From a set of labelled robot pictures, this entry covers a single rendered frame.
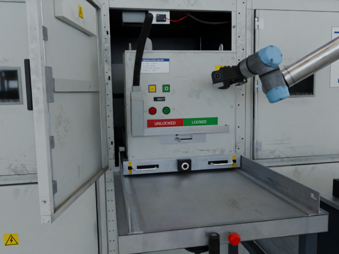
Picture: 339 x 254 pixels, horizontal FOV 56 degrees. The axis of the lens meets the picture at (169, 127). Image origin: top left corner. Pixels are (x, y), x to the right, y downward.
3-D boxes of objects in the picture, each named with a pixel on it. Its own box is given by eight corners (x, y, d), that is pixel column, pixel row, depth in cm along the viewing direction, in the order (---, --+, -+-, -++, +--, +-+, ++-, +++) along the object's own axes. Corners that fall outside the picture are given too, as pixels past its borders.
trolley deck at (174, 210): (328, 232, 95) (329, 212, 94) (118, 256, 83) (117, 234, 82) (237, 174, 161) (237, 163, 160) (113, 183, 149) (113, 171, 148)
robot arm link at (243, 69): (247, 74, 115) (243, 53, 116) (239, 78, 119) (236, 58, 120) (263, 74, 119) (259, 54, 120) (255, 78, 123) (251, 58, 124)
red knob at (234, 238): (241, 246, 85) (242, 234, 84) (230, 247, 84) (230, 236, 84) (235, 238, 89) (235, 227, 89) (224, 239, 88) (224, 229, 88)
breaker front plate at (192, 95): (234, 157, 146) (237, 52, 138) (129, 164, 137) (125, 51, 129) (233, 157, 147) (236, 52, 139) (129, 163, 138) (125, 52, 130)
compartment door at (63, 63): (28, 224, 87) (7, -62, 79) (96, 168, 150) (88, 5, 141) (52, 224, 87) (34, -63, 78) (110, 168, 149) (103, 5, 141)
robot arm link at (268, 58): (273, 69, 106) (263, 45, 106) (251, 79, 116) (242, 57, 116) (288, 63, 110) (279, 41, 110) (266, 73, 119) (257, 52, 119)
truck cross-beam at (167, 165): (240, 167, 147) (240, 154, 146) (123, 175, 137) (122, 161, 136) (236, 164, 152) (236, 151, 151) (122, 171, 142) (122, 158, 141)
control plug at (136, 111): (144, 136, 126) (143, 91, 123) (131, 136, 125) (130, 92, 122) (142, 132, 134) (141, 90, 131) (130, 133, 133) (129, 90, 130)
